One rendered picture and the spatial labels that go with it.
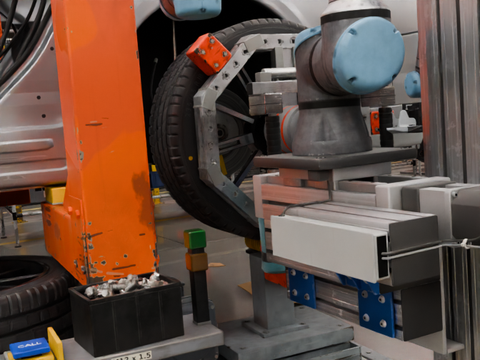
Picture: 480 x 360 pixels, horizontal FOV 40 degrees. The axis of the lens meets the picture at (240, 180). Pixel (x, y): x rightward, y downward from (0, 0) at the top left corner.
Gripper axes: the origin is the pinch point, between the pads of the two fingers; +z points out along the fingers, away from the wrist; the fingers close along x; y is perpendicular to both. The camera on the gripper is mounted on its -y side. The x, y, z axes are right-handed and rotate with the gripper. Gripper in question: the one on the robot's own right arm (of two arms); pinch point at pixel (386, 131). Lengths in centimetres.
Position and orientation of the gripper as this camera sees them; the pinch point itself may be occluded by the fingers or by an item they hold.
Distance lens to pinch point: 181.9
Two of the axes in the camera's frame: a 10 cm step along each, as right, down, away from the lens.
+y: -0.8, -9.9, -0.9
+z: -9.0, 1.1, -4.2
